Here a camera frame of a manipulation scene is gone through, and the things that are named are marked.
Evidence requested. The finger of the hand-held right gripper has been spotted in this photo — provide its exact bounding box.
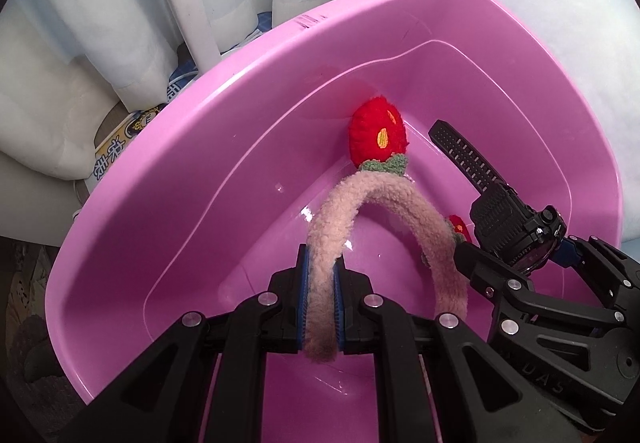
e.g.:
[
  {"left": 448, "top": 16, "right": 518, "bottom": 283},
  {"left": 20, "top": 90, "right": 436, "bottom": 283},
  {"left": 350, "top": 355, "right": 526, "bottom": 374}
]
[
  {"left": 455, "top": 243, "right": 627, "bottom": 350},
  {"left": 560, "top": 236, "right": 640, "bottom": 310}
]

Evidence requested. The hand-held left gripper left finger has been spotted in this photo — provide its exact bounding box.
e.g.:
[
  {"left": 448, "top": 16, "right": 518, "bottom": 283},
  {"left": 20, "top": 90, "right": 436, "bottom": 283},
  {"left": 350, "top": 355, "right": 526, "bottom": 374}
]
[{"left": 55, "top": 245, "right": 311, "bottom": 443}]

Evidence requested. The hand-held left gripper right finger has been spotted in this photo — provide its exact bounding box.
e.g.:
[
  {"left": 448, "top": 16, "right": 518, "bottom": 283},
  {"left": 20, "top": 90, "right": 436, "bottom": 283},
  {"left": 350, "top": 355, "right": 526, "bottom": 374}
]
[{"left": 332, "top": 258, "right": 566, "bottom": 443}]

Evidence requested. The fluffy pink flower headband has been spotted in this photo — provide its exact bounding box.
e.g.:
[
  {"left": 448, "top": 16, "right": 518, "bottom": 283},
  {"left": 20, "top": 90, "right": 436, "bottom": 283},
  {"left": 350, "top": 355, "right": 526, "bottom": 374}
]
[{"left": 300, "top": 95, "right": 471, "bottom": 365}]

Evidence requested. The black digital wristwatch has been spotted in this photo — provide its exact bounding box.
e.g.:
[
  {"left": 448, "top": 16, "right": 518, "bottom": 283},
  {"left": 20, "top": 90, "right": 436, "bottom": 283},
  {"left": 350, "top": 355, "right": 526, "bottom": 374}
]
[{"left": 429, "top": 119, "right": 568, "bottom": 274}]

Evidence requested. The pink plastic basin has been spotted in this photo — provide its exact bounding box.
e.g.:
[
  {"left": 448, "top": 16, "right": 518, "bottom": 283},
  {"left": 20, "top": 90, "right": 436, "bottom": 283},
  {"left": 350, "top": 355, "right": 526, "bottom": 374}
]
[{"left": 44, "top": 0, "right": 626, "bottom": 443}]

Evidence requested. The yellow blue printed packet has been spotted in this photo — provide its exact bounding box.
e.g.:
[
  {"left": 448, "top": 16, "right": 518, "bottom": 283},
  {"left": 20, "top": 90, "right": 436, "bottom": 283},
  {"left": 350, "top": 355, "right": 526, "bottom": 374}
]
[{"left": 92, "top": 102, "right": 171, "bottom": 186}]

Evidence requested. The dark patterned cloth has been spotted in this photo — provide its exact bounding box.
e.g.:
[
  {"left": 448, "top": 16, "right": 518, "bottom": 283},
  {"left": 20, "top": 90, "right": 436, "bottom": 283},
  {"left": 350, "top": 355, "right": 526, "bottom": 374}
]
[{"left": 0, "top": 238, "right": 96, "bottom": 406}]

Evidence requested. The white curtain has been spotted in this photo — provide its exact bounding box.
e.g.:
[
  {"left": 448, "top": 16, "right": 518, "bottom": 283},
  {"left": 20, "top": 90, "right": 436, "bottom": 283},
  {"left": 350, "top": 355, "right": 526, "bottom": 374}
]
[{"left": 0, "top": 0, "right": 640, "bottom": 244}]

